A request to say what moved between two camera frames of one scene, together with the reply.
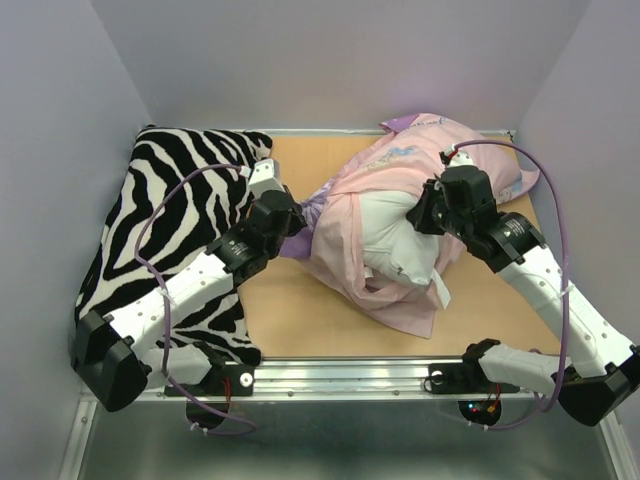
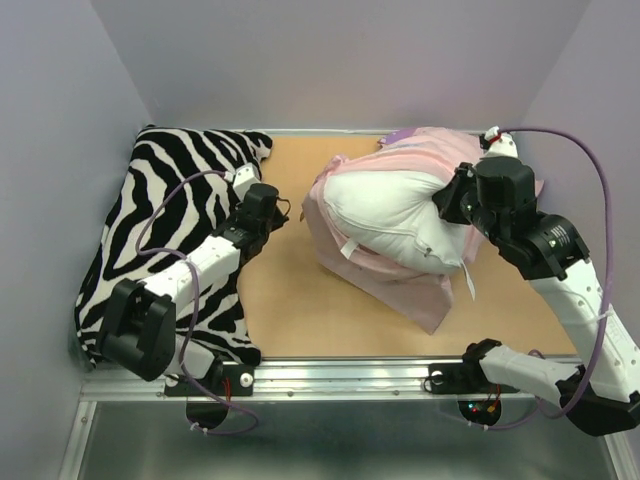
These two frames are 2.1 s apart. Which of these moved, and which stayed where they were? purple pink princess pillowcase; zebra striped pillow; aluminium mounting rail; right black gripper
Moved: right black gripper; purple pink princess pillowcase
Stayed: aluminium mounting rail; zebra striped pillow
